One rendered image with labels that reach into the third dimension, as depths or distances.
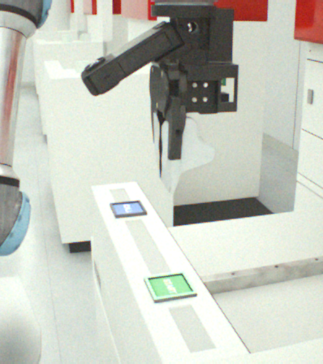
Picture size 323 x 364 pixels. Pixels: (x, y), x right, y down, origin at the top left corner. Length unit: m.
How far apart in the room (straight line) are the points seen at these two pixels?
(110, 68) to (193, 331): 0.30
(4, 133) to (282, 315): 0.55
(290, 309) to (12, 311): 0.48
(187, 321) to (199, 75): 0.28
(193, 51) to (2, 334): 0.53
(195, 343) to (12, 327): 0.37
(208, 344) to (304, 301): 0.37
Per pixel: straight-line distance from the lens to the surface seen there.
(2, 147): 0.83
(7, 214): 0.81
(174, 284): 0.64
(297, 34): 1.34
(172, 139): 0.52
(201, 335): 0.57
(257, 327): 0.82
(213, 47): 0.54
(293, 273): 0.95
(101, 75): 0.52
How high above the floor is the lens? 1.31
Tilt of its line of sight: 20 degrees down
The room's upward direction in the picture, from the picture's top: straight up
